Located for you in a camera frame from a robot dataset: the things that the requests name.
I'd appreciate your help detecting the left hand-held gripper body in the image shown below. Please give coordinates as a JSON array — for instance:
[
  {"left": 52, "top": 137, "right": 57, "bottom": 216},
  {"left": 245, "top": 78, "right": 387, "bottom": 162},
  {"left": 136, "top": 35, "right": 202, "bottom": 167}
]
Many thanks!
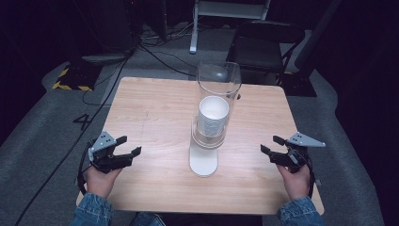
[{"left": 88, "top": 130, "right": 135, "bottom": 174}]

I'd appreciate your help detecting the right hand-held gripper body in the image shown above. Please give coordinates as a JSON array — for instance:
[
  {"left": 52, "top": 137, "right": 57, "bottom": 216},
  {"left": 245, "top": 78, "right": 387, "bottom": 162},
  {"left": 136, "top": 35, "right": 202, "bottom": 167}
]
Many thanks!
[{"left": 269, "top": 131, "right": 327, "bottom": 174}]

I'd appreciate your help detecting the person's left hand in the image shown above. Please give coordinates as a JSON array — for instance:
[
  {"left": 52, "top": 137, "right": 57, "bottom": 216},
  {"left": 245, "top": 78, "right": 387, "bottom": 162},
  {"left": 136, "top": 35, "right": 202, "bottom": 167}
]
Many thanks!
[{"left": 85, "top": 165, "right": 124, "bottom": 200}]

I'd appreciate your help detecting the person's right hand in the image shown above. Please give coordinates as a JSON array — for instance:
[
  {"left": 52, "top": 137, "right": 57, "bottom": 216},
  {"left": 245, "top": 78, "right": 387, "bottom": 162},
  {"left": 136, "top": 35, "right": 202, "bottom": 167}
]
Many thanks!
[{"left": 276, "top": 163, "right": 311, "bottom": 202}]

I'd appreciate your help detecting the clear cup dispenser white base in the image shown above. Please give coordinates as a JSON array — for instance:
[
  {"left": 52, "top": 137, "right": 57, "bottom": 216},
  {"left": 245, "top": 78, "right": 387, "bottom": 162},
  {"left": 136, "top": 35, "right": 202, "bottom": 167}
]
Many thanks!
[{"left": 188, "top": 60, "right": 243, "bottom": 177}]

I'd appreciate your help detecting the white paper cup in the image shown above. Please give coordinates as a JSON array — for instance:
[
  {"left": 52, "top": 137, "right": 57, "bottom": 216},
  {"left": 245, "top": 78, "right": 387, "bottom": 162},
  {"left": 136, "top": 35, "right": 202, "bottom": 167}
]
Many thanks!
[{"left": 197, "top": 95, "right": 231, "bottom": 139}]

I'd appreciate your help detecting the person's denim leg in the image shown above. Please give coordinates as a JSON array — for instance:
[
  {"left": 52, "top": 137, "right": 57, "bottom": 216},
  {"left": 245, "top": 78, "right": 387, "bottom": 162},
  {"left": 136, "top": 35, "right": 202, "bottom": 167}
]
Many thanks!
[{"left": 130, "top": 211, "right": 168, "bottom": 226}]

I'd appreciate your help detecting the yellow black striped stand base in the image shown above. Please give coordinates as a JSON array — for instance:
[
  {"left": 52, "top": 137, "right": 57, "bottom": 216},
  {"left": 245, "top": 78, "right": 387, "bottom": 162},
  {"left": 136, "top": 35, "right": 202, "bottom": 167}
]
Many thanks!
[{"left": 51, "top": 64, "right": 103, "bottom": 92}]

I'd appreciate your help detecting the black folding chair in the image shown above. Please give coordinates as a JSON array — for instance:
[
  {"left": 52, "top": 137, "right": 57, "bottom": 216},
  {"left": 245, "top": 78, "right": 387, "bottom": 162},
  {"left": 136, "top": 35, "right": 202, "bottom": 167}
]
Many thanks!
[{"left": 226, "top": 20, "right": 306, "bottom": 86}]

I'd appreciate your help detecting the black slanted stand with base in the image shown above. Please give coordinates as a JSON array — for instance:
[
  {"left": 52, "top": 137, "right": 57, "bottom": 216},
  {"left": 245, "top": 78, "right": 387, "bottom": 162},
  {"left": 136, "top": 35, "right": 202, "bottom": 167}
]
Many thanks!
[{"left": 280, "top": 0, "right": 343, "bottom": 98}]

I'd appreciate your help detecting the black cabinet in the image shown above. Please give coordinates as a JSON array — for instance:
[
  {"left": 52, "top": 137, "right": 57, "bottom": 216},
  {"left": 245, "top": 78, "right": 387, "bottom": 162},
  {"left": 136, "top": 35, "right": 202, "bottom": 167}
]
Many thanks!
[{"left": 72, "top": 0, "right": 139, "bottom": 55}]

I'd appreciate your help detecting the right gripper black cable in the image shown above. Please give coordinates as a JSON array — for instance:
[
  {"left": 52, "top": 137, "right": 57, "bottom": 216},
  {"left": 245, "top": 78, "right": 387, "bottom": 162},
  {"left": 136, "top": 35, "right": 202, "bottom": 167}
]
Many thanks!
[{"left": 305, "top": 154, "right": 318, "bottom": 199}]

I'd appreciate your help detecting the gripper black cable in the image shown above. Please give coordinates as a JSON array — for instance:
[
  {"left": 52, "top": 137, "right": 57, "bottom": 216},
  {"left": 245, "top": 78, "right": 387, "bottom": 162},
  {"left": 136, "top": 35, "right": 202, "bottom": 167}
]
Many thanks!
[
  {"left": 76, "top": 140, "right": 96, "bottom": 197},
  {"left": 305, "top": 154, "right": 318, "bottom": 199}
]

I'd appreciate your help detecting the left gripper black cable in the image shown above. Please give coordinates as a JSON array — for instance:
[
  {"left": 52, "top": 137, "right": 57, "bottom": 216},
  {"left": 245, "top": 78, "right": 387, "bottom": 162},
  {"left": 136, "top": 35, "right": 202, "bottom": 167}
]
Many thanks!
[{"left": 76, "top": 140, "right": 96, "bottom": 197}]

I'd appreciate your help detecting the long black floor cable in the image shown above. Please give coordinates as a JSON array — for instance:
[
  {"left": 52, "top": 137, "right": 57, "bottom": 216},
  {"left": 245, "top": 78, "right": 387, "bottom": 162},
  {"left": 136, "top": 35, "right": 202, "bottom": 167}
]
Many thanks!
[{"left": 13, "top": 46, "right": 139, "bottom": 226}]

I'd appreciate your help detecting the white desk frame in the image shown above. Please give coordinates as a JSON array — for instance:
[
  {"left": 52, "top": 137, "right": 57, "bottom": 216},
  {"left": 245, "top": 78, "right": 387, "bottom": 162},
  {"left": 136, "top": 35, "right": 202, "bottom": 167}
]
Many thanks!
[{"left": 188, "top": 0, "right": 272, "bottom": 55}]

